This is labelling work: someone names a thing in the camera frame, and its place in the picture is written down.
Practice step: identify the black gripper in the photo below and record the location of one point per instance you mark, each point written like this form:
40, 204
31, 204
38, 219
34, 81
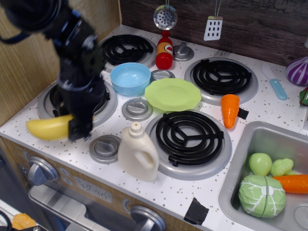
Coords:
81, 102

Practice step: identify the yellow toy banana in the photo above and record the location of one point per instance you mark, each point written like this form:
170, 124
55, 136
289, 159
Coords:
54, 128

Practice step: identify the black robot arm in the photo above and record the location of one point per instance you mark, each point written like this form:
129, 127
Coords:
79, 82

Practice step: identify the silver knob behind plate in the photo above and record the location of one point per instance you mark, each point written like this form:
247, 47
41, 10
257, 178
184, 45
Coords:
161, 74

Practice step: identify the green plastic plate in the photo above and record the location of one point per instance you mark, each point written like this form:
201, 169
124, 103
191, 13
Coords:
172, 94

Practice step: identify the front left black burner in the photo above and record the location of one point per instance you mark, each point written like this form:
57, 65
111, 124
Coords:
45, 107

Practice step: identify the black burner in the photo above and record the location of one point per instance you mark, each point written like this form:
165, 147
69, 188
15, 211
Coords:
216, 77
127, 48
45, 107
191, 145

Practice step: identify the silver knob front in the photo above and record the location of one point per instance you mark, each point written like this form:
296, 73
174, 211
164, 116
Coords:
104, 149

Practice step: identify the left oven dial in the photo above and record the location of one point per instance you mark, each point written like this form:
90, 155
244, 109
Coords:
41, 171

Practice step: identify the oven dial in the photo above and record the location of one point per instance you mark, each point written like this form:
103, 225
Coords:
146, 219
41, 171

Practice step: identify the blue plastic bowl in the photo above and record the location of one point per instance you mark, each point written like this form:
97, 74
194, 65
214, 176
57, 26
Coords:
130, 79

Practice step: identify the white toy detergent bottle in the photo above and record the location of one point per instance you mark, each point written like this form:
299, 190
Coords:
137, 154

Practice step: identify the back left black burner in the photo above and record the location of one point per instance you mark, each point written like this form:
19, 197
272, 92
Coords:
127, 48

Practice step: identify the red toy ketchup bottle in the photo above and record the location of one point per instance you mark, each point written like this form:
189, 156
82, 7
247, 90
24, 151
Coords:
164, 51

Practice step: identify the orange yellow object bottom left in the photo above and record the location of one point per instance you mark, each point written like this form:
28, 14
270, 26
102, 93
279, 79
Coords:
22, 221

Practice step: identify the front right black burner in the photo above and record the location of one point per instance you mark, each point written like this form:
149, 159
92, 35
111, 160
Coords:
191, 145

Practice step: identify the right oven dial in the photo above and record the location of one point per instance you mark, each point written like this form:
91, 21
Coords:
146, 219

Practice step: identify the silver knob back centre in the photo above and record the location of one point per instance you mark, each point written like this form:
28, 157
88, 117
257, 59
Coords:
182, 52

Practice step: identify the silver perforated ladle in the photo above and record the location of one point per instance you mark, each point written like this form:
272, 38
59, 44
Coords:
165, 16

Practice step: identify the back right black burner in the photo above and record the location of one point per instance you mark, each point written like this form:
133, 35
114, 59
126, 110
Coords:
216, 77

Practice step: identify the black tape patch front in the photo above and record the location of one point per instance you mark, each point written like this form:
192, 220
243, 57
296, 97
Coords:
196, 213

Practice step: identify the orange toy carrot on counter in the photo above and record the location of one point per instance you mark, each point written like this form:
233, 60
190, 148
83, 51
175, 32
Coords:
230, 106

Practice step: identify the white slotted spatula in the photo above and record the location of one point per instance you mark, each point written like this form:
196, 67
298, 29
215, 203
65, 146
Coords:
214, 24

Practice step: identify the black tape patch by carrot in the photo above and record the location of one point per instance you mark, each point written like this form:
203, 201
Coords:
243, 113

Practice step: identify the green toy apple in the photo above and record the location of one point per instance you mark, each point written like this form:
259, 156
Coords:
260, 164

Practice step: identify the green toy cabbage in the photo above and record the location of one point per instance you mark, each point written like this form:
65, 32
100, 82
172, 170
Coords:
261, 196

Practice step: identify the silver toy sink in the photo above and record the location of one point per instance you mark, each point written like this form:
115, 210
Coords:
278, 143

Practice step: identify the light green toy broccoli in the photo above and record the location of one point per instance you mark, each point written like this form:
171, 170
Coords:
282, 167

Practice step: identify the purple toy onion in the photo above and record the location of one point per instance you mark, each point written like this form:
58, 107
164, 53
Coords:
297, 71

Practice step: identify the green red toy can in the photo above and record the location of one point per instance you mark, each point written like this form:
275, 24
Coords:
303, 97

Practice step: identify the orange toy carrot in sink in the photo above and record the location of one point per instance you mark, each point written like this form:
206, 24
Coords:
293, 183

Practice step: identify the oven door handle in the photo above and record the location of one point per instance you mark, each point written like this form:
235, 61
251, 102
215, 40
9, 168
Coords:
71, 213

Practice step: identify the blue handled toy knife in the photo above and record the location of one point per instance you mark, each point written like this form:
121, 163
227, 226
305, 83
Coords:
274, 82

